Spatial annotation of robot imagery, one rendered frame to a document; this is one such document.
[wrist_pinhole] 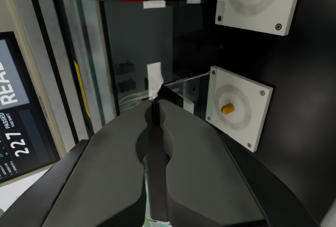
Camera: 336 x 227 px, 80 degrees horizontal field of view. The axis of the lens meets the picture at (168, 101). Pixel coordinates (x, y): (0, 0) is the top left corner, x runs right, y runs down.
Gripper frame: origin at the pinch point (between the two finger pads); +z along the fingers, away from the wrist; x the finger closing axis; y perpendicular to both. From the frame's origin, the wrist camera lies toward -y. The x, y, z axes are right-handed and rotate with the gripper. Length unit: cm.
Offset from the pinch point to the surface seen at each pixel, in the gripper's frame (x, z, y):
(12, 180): -27.8, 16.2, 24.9
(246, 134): 18.5, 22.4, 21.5
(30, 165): -24.9, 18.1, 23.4
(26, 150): -24.5, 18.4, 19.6
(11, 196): -396, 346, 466
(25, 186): -376, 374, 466
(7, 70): -22.7, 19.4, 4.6
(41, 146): -22.5, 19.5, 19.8
